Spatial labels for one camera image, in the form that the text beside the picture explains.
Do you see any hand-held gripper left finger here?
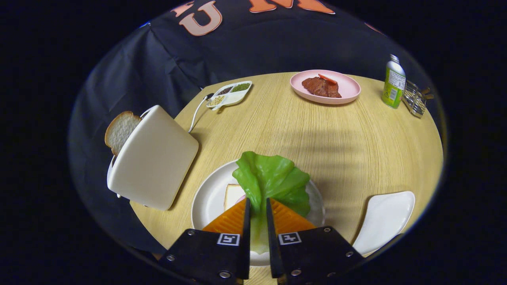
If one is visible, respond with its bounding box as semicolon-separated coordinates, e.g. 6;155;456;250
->
158;197;252;285

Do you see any brown-crusted bread slice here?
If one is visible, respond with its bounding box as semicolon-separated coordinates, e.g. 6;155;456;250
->
104;111;142;156

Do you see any white toaster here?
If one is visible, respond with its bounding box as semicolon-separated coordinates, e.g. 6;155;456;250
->
106;104;199;211

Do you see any green label metal bottle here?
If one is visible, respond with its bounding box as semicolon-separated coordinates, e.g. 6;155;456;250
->
381;54;406;109

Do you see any brown meat slice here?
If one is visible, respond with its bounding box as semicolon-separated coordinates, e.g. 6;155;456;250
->
301;76;342;98

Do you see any metal wire rack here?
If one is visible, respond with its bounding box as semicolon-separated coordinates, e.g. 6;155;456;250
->
402;80;434;118

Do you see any black backdrop cloth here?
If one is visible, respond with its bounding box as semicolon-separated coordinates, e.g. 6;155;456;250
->
67;0;436;256

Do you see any white toaster cable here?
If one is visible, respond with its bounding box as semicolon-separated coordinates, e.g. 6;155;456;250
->
188;93;214;133

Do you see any white round plate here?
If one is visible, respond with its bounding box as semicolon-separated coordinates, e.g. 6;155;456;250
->
191;159;326;267

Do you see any white divided bean dish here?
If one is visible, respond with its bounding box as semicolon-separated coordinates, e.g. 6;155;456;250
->
206;81;253;111

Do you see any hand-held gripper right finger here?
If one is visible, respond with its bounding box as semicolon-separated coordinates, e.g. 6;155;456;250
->
265;197;366;285

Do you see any white curved dish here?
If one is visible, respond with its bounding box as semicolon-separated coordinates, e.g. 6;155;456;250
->
352;191;416;257

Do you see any green lettuce leaf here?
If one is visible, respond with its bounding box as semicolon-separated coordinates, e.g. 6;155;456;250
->
232;151;311;255

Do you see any pink plate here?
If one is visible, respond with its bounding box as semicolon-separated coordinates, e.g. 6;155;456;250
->
290;70;362;105

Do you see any square white toast slice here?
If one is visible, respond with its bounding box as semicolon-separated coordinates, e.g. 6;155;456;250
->
223;184;247;211

